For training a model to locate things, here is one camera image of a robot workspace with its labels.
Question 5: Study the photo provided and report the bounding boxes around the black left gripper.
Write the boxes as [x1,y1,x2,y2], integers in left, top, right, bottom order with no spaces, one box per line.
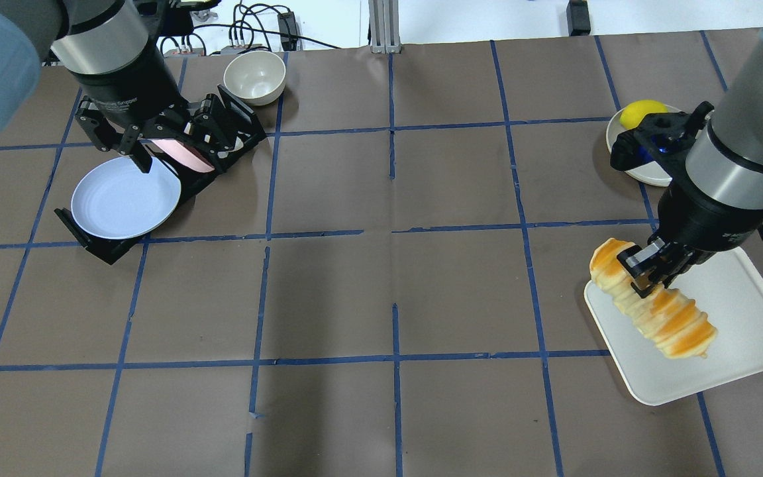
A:
[76,93,233,174]

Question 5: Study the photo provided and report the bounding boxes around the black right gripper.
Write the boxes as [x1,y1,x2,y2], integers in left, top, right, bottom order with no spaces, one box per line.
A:
[618,238,707,297]

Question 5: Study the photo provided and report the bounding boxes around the spiral orange bread roll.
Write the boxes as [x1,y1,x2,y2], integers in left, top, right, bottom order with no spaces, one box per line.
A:
[589,238,718,359]

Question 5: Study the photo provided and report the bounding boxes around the light blue plate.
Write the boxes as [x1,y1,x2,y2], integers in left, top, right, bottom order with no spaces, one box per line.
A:
[70,157,181,240]

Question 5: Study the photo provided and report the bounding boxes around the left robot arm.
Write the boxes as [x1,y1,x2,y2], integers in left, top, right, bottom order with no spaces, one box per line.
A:
[0,1,235,173]

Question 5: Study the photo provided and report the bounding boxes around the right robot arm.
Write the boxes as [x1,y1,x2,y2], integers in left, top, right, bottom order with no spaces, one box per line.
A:
[611,29,763,297]

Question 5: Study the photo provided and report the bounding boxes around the pink plate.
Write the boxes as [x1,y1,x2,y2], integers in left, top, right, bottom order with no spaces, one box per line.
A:
[151,138,215,173]

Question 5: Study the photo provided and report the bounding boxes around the black plate rack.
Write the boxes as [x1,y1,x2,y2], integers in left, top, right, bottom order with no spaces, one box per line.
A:
[54,85,266,264]

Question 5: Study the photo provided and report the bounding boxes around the shallow cream bowl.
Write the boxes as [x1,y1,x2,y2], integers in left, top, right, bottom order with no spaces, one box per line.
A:
[605,99,682,187]

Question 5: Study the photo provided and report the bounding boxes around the small cream bowl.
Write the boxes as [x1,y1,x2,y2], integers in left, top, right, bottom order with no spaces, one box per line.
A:
[222,50,287,106]

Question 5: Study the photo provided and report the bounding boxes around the white rectangular tray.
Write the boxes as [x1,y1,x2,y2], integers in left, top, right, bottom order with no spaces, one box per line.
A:
[584,248,763,405]

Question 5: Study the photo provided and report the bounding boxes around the yellow lemon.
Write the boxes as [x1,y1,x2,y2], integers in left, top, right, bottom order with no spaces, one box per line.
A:
[619,99,669,130]

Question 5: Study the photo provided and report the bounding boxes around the black power adapter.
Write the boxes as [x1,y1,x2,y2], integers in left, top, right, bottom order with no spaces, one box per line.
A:
[278,11,300,51]

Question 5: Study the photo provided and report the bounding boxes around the black box on floor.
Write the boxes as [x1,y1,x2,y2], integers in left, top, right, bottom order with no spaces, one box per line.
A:
[566,0,591,36]

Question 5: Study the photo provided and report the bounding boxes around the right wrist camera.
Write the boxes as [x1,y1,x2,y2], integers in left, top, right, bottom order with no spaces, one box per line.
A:
[610,101,715,178]

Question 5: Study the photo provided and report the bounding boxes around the black cables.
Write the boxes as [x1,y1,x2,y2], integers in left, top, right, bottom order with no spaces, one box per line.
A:
[160,0,342,55]

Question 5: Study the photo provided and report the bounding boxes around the aluminium frame post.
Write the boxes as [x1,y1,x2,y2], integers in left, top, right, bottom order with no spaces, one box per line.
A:
[368,0,402,54]

